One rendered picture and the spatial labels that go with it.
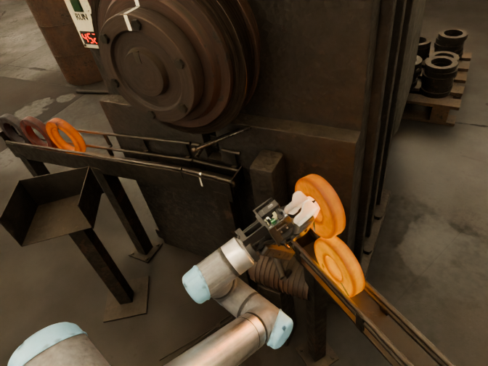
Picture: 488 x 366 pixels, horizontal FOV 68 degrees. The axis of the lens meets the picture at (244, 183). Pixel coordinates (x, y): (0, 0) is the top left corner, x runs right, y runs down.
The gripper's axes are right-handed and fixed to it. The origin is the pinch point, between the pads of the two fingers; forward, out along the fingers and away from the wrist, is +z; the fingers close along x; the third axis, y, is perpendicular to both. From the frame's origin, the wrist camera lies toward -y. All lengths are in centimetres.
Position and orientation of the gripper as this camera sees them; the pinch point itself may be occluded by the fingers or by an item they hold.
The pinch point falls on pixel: (318, 200)
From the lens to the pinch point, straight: 85.4
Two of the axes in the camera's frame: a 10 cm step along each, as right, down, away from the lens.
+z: 8.0, -5.9, 0.8
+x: -4.7, -5.4, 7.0
